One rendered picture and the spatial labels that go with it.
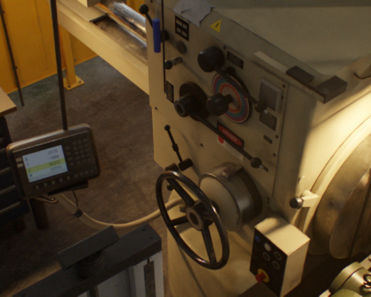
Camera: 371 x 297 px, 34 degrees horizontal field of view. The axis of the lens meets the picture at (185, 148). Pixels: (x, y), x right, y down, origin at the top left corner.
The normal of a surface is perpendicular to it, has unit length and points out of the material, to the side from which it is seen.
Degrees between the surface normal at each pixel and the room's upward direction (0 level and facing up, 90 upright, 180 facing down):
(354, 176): 43
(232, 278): 0
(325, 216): 81
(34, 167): 71
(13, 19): 90
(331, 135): 90
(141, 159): 0
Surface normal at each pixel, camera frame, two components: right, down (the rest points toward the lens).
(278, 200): -0.77, 0.43
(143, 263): 0.58, 0.55
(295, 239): 0.00, -0.73
